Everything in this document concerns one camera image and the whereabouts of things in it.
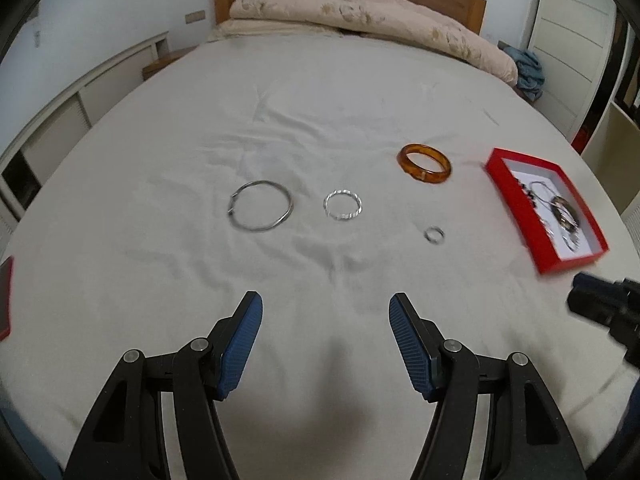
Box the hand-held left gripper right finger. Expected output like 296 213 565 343
388 292 586 480

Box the silver chain necklace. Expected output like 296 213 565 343
529 180 581 241

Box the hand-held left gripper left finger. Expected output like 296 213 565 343
62 290 264 480

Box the dark mottled bangle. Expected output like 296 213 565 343
549 196 583 228

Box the beige floral duvet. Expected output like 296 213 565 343
230 0 518 83

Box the blue crumpled cloth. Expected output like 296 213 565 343
502 45 545 103

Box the red shallow box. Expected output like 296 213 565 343
484 147 611 276

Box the wooden nightstand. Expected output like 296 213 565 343
142 46 201 81

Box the cream pillow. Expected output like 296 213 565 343
207 19 346 43

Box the amber bangle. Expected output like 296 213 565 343
397 143 452 185

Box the low white wall cabinet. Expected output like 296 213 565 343
0 30 171 221

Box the white panelled wardrobe door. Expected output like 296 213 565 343
520 0 618 138

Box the large thin silver bangle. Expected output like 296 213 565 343
227 180 294 232

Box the red box lid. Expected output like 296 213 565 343
0 256 14 342

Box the twisted silver bracelet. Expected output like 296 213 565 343
323 188 363 222

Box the black and white beaded bracelet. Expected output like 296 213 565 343
517 180 543 208

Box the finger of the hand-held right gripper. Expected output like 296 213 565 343
607 277 640 361
566 272 626 329

